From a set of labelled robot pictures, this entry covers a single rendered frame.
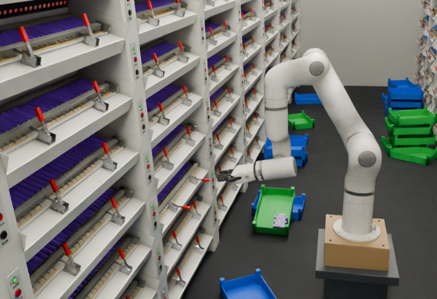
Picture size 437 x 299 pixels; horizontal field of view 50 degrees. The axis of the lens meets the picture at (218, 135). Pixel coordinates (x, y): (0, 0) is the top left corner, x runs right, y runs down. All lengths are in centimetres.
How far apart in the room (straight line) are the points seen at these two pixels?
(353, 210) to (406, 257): 73
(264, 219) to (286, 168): 95
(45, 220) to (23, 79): 36
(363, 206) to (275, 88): 59
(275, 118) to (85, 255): 86
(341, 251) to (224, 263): 75
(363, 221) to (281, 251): 72
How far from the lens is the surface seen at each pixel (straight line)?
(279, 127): 184
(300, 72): 174
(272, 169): 191
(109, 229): 156
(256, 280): 236
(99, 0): 156
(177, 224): 222
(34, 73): 117
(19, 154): 118
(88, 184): 142
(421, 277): 253
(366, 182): 192
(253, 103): 343
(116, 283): 166
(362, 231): 202
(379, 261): 202
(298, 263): 252
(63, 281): 138
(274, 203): 287
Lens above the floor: 146
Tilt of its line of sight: 20 degrees down
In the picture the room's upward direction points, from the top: 4 degrees counter-clockwise
